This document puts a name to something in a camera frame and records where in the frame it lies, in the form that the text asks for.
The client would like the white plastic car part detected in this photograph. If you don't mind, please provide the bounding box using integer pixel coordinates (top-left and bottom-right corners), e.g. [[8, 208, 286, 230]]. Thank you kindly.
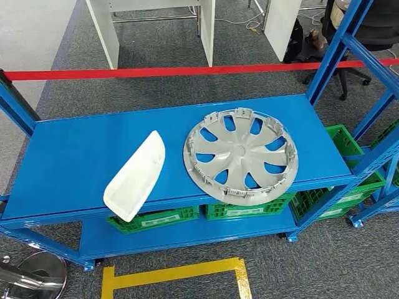
[[103, 130, 166, 223]]

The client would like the blue metal shelf rack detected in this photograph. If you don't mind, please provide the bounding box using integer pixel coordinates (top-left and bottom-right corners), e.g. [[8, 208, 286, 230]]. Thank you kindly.
[[346, 153, 399, 229], [0, 0, 399, 273]]

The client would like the grey wheel hubcap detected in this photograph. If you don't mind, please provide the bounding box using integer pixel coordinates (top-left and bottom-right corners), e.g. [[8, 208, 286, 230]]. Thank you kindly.
[[183, 107, 298, 207]]

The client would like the green plastic crate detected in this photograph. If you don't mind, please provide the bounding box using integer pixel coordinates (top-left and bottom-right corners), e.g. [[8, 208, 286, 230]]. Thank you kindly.
[[316, 205, 354, 221], [290, 124, 387, 219], [370, 118, 399, 187], [106, 206, 200, 235], [205, 192, 296, 221]]

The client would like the red barrier belt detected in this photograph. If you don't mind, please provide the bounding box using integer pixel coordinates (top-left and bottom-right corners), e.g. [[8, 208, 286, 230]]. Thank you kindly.
[[3, 58, 399, 82]]

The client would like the white desk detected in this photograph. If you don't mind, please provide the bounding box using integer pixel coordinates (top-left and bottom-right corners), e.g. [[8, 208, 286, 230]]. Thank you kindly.
[[85, 0, 215, 70], [248, 0, 326, 63]]

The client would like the black bag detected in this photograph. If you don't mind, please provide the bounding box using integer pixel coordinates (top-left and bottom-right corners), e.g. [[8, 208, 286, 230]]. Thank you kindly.
[[283, 18, 305, 65]]

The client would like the chrome stanchion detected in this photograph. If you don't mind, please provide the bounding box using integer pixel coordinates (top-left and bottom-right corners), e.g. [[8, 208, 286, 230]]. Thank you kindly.
[[0, 252, 68, 299], [0, 69, 42, 123]]

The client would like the black office chair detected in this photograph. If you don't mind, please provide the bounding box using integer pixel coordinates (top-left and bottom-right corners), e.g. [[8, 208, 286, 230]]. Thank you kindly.
[[304, 0, 399, 101]]

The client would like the white floor cable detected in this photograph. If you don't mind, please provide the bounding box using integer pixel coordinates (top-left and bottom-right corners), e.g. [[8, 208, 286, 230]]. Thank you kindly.
[[215, 11, 265, 32]]

